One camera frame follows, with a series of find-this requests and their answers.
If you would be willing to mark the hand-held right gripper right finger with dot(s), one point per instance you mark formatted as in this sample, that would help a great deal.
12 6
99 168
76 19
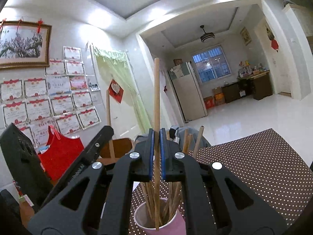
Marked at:
162 156

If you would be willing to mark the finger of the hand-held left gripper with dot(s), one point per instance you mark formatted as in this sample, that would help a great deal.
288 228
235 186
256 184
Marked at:
95 146

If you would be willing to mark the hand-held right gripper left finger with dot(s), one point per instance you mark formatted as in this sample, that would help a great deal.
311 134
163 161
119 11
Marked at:
151 156

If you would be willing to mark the bunch of chopsticks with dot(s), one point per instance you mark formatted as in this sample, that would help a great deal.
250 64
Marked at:
171 200

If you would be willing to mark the wooden chopstick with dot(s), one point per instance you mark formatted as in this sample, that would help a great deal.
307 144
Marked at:
156 90

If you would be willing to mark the pink cup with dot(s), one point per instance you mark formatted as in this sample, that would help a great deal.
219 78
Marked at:
176 225

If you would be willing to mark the wooden chair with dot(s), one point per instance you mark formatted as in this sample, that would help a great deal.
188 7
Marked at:
119 148

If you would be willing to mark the grey jacket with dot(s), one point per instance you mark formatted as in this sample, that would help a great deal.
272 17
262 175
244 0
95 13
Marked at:
179 131

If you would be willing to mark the red gift bag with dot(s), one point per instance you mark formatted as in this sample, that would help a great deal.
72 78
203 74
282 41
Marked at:
61 154

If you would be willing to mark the silver refrigerator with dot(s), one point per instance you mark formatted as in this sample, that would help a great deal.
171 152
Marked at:
188 95

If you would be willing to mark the red cardboard box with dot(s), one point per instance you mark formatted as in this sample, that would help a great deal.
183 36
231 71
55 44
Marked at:
208 102

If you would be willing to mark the orange cardboard box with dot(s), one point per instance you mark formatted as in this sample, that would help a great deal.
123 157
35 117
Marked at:
219 99

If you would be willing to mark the brown polka dot table mat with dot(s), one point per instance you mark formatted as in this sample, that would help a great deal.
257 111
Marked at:
244 176

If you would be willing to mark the brown cardboard box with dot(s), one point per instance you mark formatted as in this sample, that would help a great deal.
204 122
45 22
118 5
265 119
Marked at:
216 91

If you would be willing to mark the light green curtain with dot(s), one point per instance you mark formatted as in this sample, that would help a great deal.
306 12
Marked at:
117 63

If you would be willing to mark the small framed picture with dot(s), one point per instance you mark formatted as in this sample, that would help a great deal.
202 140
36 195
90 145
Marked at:
177 62

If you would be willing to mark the barred window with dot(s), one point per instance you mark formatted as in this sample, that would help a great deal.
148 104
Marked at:
211 63

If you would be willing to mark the framed blossom painting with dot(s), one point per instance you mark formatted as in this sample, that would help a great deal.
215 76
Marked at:
22 45

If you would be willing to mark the dark wooden desk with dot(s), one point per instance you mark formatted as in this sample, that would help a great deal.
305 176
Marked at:
259 85

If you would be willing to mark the cluster of bottles and toys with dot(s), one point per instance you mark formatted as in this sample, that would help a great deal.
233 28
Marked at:
251 69

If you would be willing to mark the round ceiling fan lamp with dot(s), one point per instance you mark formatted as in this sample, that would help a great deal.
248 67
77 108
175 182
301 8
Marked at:
207 38

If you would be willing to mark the white door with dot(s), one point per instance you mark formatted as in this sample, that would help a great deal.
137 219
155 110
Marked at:
281 73

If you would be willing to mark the red hanging door decoration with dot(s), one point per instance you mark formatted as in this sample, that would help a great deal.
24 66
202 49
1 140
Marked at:
273 43

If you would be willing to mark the red diamond wall decoration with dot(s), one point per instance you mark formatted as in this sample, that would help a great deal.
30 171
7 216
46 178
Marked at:
116 91

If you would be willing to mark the small wall photo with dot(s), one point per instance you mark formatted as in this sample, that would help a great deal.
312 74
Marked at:
94 86

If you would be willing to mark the wall of award certificates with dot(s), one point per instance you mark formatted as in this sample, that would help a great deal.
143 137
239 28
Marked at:
49 102

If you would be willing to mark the gold framed wall picture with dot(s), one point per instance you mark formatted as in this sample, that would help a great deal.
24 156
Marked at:
245 36

